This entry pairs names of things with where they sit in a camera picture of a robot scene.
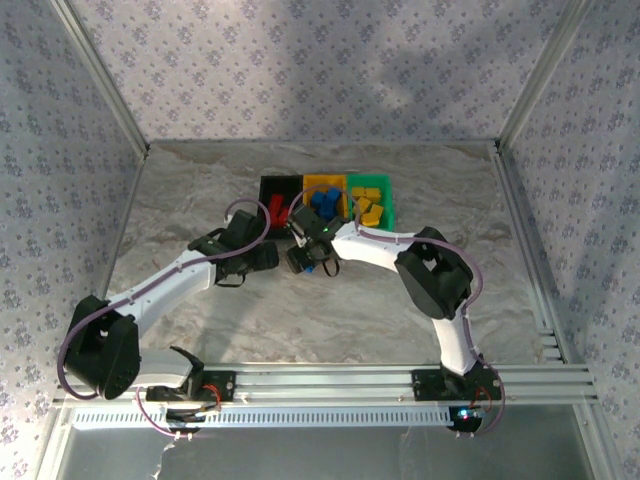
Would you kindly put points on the black right controller board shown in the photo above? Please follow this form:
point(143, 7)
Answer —
point(465, 422)

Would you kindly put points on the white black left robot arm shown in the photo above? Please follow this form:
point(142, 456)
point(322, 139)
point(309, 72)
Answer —
point(160, 285)

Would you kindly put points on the black controller board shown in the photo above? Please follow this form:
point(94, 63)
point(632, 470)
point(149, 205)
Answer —
point(465, 422)
point(182, 419)

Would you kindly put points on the aluminium upright frame post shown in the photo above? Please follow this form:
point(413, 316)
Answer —
point(102, 80)
point(542, 75)

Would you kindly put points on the black plastic bin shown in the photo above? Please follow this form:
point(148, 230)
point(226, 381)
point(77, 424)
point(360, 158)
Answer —
point(272, 185)

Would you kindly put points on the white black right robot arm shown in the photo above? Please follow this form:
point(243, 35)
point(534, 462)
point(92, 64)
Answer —
point(435, 280)

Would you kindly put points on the red lego brick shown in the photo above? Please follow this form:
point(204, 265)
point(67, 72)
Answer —
point(276, 202)
point(281, 218)

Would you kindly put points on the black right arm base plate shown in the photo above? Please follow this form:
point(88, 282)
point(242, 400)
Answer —
point(425, 382)

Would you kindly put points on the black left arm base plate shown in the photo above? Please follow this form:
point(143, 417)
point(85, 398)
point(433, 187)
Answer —
point(225, 382)

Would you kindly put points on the yellow plastic bin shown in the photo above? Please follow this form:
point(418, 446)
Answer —
point(312, 181)

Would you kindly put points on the aluminium mounting rail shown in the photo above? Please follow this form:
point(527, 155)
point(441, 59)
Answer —
point(325, 385)

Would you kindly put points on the aluminium table edge rail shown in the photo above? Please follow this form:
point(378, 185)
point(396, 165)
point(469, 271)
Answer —
point(108, 260)
point(526, 235)

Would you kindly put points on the green plastic bin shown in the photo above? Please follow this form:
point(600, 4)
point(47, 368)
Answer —
point(387, 200)

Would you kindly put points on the black left controller board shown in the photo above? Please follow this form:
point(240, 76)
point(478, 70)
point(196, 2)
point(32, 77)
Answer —
point(182, 419)

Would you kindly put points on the long yellow lego brick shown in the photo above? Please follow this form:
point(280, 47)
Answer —
point(357, 192)

